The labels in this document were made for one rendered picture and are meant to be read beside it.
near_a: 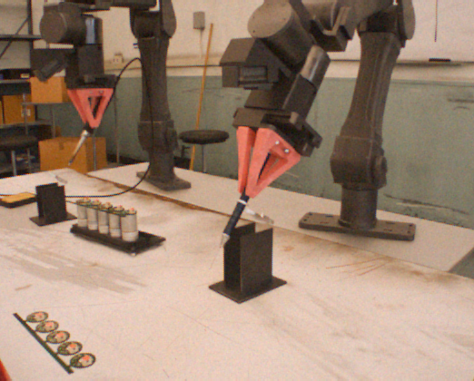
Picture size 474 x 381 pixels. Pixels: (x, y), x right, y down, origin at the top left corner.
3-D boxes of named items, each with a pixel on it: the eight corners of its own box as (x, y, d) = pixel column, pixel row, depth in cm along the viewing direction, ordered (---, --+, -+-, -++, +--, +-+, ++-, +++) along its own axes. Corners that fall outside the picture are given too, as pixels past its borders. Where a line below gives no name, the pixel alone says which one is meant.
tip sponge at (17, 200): (26, 197, 102) (25, 190, 101) (40, 200, 99) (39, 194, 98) (-4, 205, 95) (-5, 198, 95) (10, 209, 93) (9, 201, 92)
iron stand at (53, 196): (67, 239, 86) (90, 192, 88) (27, 221, 80) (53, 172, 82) (55, 231, 90) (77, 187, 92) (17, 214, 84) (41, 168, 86)
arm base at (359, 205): (418, 194, 73) (419, 185, 79) (298, 183, 80) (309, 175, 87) (413, 241, 75) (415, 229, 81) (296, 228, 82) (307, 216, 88)
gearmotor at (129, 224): (131, 239, 72) (129, 208, 71) (142, 243, 71) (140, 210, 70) (119, 244, 70) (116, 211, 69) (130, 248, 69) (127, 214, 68)
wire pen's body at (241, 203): (235, 239, 55) (274, 157, 57) (226, 234, 54) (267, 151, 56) (226, 235, 57) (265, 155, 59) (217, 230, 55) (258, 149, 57)
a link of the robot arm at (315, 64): (298, 76, 54) (320, 29, 55) (260, 72, 57) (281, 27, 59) (320, 106, 59) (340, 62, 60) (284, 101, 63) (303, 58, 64)
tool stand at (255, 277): (271, 317, 59) (306, 239, 61) (222, 297, 52) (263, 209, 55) (241, 302, 63) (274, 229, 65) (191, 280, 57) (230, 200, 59)
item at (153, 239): (69, 236, 77) (69, 229, 77) (103, 225, 83) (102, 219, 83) (133, 258, 68) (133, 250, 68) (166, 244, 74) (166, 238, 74)
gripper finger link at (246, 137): (253, 190, 51) (288, 114, 53) (212, 179, 56) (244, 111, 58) (288, 213, 56) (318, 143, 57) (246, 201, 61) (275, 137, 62)
